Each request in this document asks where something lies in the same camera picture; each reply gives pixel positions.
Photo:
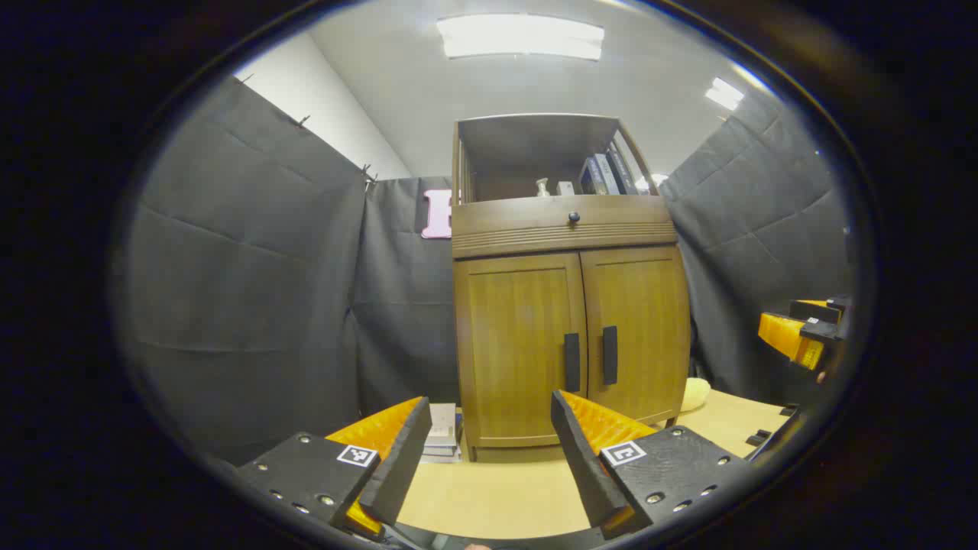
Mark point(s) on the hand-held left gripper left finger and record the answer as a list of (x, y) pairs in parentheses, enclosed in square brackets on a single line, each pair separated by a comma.
[(401, 466)]

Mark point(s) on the wooden double-door shoe cabinet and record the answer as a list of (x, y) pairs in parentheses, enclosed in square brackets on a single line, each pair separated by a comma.
[(489, 145)]

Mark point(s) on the light grey upright book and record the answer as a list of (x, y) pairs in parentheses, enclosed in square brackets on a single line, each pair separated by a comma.
[(607, 174)]

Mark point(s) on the pale yellow round object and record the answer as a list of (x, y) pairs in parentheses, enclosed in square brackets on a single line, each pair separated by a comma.
[(695, 395)]

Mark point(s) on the thin white flat book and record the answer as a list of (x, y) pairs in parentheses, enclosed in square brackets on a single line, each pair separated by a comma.
[(443, 458)]

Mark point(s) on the small white jar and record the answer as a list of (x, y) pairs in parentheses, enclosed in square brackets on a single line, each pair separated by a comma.
[(565, 189)]

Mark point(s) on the wooden cabinet drawer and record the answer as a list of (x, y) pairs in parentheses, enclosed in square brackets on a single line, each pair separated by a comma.
[(519, 223)]

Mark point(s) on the small ceiling light panel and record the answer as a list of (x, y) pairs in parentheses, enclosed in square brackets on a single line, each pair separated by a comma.
[(724, 93)]

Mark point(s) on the large ceiling light panel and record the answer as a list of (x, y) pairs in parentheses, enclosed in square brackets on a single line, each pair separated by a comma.
[(519, 37)]

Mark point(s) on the wooden shoe cabinet door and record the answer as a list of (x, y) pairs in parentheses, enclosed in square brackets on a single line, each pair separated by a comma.
[(512, 351), (649, 328)]

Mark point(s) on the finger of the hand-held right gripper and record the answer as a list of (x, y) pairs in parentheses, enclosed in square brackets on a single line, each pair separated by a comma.
[(814, 311), (791, 340)]

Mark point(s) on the dark blue upright book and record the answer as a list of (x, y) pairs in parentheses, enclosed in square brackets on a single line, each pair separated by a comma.
[(590, 177)]

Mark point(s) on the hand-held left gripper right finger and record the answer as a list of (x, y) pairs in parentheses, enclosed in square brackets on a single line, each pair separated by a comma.
[(584, 466)]

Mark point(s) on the small clear pump bottle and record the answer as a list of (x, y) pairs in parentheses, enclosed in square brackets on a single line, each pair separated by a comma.
[(542, 189)]

